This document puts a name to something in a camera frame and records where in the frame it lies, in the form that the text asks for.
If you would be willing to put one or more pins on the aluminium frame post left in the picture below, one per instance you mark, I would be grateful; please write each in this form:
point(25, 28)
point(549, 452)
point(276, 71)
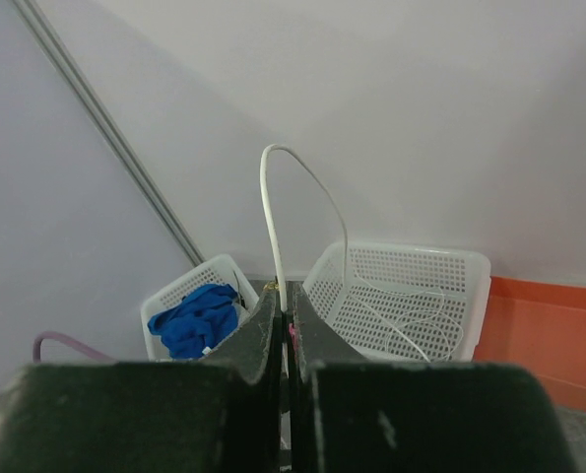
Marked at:
point(62, 60)

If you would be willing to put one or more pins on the orange plastic tray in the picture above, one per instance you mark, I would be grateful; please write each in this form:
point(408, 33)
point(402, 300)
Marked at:
point(540, 327)

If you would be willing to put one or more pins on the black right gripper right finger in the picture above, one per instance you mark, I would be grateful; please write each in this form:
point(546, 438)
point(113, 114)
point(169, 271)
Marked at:
point(351, 414)

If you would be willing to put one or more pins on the white perforated basket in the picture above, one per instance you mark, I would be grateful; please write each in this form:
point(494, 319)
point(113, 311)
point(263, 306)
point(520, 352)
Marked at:
point(220, 270)
point(399, 302)

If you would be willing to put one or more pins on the white perforated basket middle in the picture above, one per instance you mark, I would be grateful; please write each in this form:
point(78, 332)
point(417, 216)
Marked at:
point(399, 302)

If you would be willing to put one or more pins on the blue cloth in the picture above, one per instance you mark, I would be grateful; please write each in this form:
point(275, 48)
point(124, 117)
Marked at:
point(197, 325)

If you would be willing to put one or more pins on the white perforated basket left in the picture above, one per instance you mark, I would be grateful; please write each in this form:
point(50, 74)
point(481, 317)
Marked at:
point(220, 270)

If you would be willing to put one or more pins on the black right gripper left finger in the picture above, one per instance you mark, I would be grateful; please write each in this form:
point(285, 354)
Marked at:
point(218, 414)

